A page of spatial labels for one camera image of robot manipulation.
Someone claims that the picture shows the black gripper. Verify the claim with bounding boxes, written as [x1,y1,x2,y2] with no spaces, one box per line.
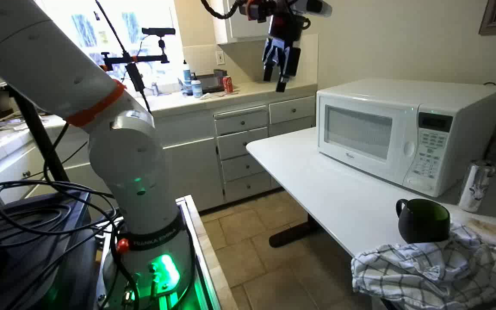
[246,0,332,92]

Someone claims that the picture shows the white microwave oven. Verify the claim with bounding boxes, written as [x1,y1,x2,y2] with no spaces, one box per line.
[317,78,496,196]

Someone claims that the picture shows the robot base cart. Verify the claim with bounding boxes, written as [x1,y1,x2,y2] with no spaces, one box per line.
[96,194,237,310]

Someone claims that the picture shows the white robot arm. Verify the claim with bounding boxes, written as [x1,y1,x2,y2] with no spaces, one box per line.
[0,0,193,302]

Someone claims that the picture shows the red can on counter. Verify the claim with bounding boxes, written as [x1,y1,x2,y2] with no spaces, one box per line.
[222,75,234,92]

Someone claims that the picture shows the blue bottle on counter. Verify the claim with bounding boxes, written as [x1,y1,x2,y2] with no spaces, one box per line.
[181,59,193,96]

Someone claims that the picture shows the white kitchen cabinet drawers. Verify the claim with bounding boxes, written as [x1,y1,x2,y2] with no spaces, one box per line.
[157,94,315,209]

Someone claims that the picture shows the black mug green inside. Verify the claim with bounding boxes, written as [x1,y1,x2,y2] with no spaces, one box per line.
[396,197,449,242]

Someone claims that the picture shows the black tripod pole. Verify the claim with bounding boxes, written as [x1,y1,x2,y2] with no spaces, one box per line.
[7,85,67,180]

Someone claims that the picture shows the white checkered dish towel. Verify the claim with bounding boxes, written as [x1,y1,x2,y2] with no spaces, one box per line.
[351,223,496,310]

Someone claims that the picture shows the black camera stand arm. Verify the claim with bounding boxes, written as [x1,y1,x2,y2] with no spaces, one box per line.
[91,0,177,113]

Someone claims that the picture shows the black cable bundle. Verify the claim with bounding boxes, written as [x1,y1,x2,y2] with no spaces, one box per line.
[0,177,141,310]

